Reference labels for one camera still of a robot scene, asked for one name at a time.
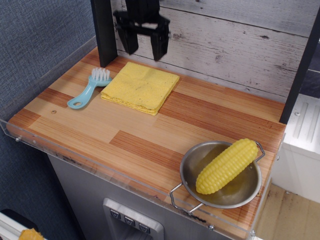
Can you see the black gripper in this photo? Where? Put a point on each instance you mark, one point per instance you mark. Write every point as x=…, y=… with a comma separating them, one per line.
x=143, y=17

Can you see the yellow cloth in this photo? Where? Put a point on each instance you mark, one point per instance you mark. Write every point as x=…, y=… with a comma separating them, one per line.
x=141, y=88

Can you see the light blue dish brush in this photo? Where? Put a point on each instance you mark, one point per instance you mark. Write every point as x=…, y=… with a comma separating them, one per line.
x=99, y=77

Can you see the yellow plastic corn cob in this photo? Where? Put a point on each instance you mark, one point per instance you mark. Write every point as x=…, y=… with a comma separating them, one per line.
x=226, y=166

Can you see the grey toy fridge cabinet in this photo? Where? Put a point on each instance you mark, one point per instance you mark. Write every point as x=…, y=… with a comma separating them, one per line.
x=112, y=206

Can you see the small metal pot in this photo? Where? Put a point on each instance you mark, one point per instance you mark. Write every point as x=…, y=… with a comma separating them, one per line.
x=238, y=192

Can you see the white toy sink unit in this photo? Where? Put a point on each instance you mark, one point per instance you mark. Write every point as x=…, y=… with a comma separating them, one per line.
x=297, y=164

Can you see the clear acrylic edge guard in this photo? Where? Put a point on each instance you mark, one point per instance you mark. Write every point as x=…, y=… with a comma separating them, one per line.
x=118, y=155

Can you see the yellow black object bottom left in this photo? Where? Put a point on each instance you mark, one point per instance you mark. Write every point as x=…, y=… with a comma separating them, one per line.
x=30, y=234

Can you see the black left vertical post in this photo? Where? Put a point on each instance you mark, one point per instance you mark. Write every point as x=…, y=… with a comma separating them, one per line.
x=104, y=31

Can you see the black vertical post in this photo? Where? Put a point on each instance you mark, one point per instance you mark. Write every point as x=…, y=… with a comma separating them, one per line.
x=104, y=31
x=303, y=67

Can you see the black right vertical post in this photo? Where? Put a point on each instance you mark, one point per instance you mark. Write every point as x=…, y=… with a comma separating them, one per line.
x=303, y=67

